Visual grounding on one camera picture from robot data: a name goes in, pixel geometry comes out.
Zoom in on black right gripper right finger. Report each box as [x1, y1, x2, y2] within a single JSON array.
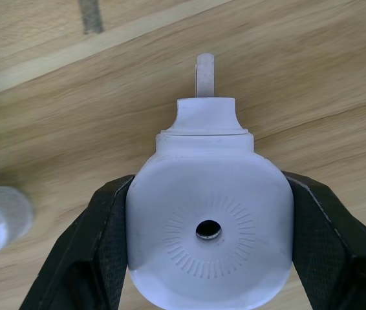
[[282, 170, 366, 310]]

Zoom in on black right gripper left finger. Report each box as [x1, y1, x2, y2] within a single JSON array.
[[19, 174, 136, 310]]

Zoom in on white mosquito repellent heater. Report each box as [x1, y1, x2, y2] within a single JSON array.
[[125, 53, 296, 309]]

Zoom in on white round cap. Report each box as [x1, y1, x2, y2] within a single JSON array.
[[0, 186, 36, 258]]

